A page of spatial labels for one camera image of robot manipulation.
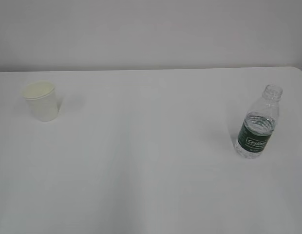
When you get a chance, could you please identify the white paper cup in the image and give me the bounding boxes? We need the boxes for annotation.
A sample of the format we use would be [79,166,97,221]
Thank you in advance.
[22,81,58,122]

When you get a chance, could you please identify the clear green-label water bottle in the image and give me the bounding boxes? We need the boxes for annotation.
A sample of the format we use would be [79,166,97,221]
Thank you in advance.
[235,84,283,159]

